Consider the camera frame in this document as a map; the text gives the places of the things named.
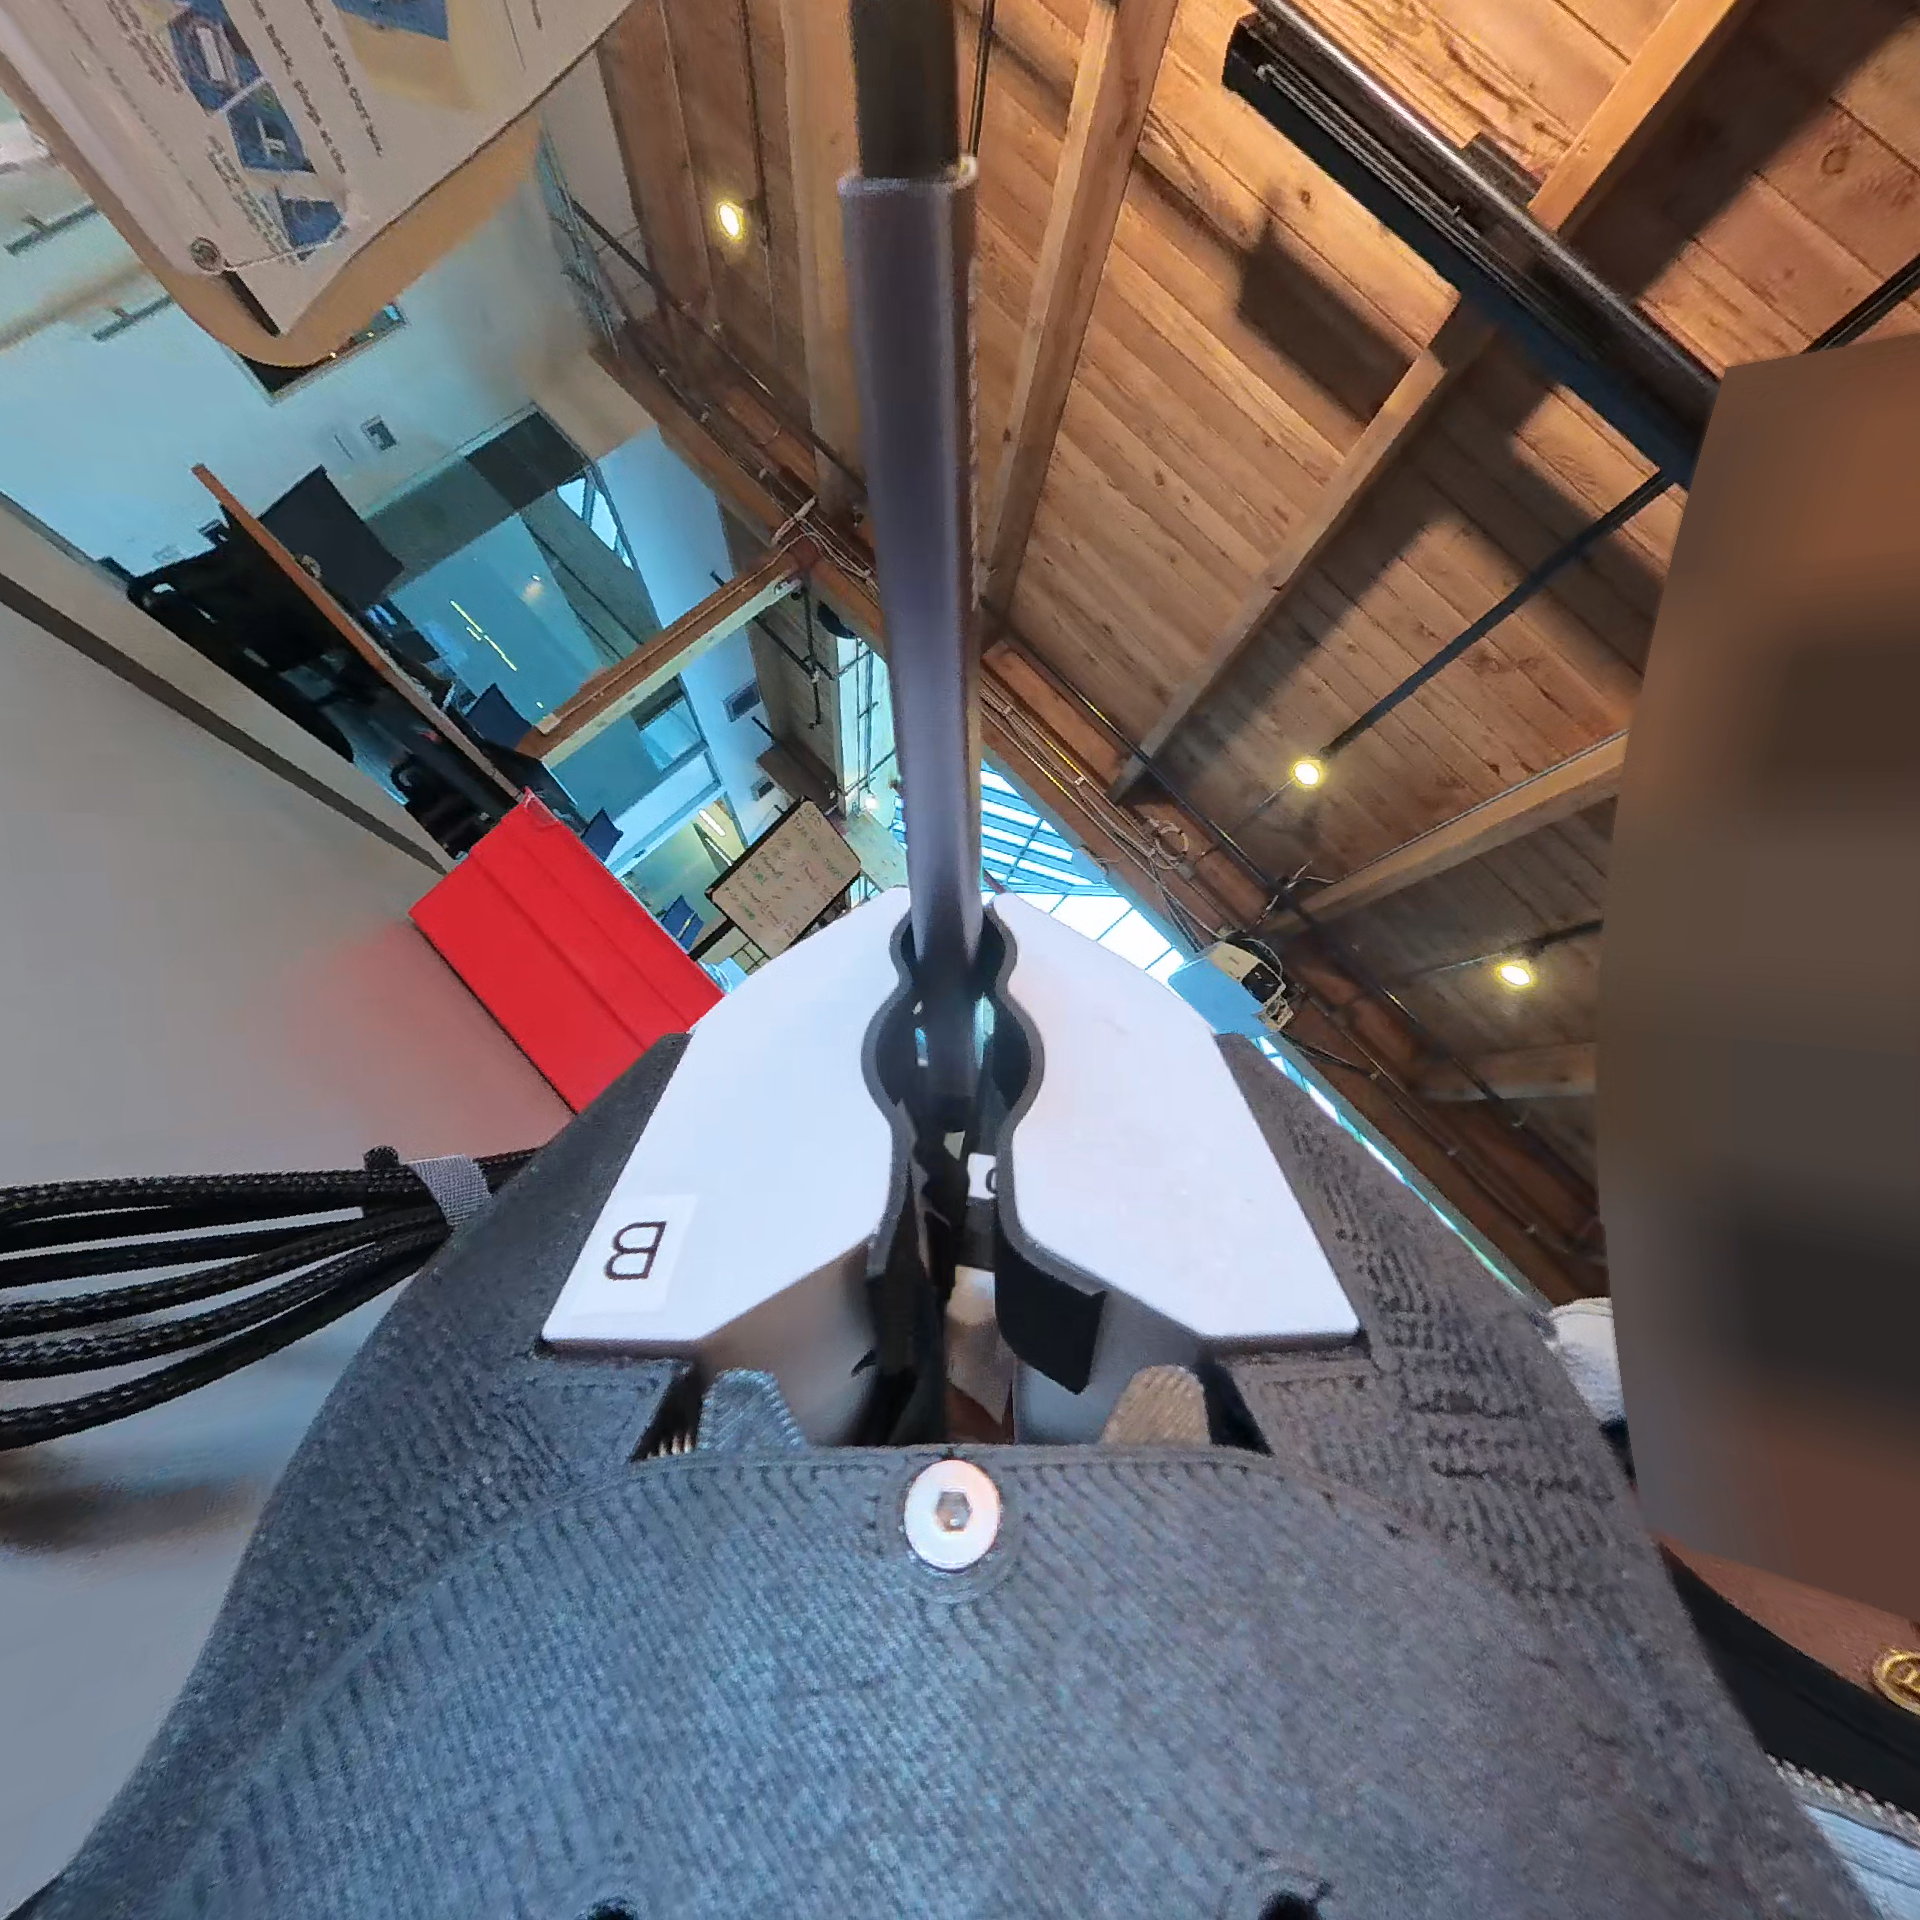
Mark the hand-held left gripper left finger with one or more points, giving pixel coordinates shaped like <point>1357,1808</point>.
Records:
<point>749,1157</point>

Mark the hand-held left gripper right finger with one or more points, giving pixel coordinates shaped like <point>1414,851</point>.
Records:
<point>1168,1171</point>

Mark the red plastic bin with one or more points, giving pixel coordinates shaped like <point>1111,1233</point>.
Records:
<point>553,948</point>

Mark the slim grey usb hub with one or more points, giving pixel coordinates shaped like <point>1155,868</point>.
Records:
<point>915,527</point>

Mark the ceiling projector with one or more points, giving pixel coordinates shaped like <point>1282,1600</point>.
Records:
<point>1247,981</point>

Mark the whiteboard on stand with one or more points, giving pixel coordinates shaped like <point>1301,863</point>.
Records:
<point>788,878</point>

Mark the background desk with chairs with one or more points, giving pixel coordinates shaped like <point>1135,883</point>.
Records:
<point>300,601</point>

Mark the black ceiling track light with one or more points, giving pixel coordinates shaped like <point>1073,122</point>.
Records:
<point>1438,212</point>

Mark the instruction sign board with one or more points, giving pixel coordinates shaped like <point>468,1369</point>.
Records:
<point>224,122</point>

